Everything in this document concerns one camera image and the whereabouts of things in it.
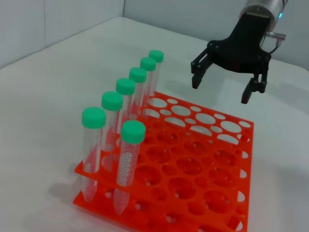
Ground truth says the green capped test tube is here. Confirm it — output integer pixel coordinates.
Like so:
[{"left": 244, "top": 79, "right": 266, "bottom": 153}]
[
  {"left": 148, "top": 50, "right": 165, "bottom": 99},
  {"left": 112, "top": 120, "right": 146, "bottom": 216},
  {"left": 100, "top": 91, "right": 124, "bottom": 153},
  {"left": 115, "top": 78, "right": 136, "bottom": 136},
  {"left": 81, "top": 106, "right": 107, "bottom": 203},
  {"left": 139, "top": 57, "right": 157, "bottom": 118},
  {"left": 128, "top": 67, "right": 148, "bottom": 121}
]

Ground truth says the orange test tube rack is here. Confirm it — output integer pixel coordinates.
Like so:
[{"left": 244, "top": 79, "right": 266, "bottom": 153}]
[{"left": 72, "top": 90, "right": 254, "bottom": 232}]

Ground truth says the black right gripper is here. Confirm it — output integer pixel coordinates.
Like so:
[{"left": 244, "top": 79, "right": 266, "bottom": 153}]
[{"left": 190, "top": 11, "right": 271, "bottom": 104}]

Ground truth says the right arm connector cable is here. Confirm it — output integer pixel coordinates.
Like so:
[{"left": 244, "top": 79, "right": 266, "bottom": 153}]
[{"left": 259, "top": 30, "right": 287, "bottom": 55}]

